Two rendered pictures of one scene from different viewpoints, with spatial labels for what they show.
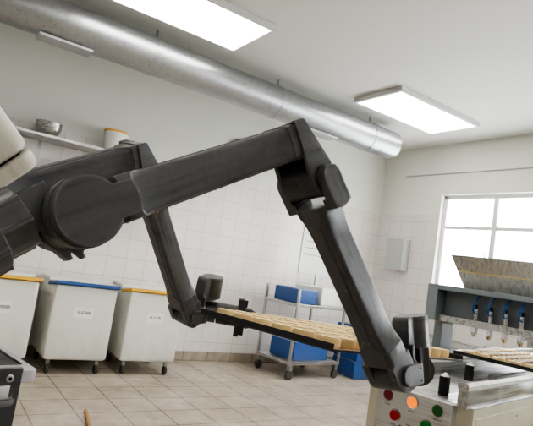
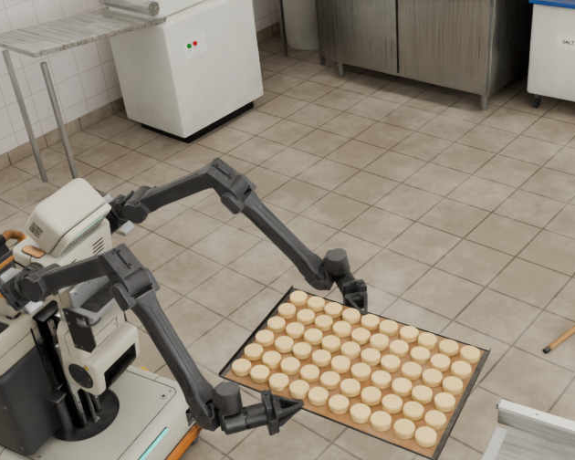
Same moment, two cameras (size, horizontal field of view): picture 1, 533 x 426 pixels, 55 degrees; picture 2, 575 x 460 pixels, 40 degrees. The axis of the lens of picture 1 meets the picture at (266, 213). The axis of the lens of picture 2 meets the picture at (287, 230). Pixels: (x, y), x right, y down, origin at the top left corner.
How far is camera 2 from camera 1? 232 cm
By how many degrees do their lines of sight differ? 84
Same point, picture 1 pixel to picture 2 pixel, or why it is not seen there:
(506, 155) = not seen: outside the picture
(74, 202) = (26, 287)
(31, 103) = not seen: outside the picture
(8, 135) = (53, 232)
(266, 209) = not seen: outside the picture
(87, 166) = (182, 187)
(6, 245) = (20, 295)
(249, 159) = (85, 273)
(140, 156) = (207, 181)
